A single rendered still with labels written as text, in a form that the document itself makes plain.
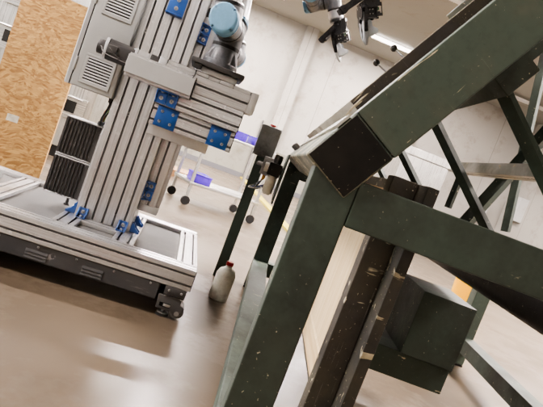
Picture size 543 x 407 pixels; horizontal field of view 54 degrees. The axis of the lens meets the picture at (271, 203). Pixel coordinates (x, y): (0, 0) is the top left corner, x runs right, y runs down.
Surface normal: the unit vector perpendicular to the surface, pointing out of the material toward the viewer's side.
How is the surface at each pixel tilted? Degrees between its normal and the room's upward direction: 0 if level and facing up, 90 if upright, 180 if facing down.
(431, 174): 90
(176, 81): 90
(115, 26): 90
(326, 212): 90
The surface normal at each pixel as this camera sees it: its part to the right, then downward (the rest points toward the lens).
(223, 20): -0.11, 0.18
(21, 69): 0.33, 0.21
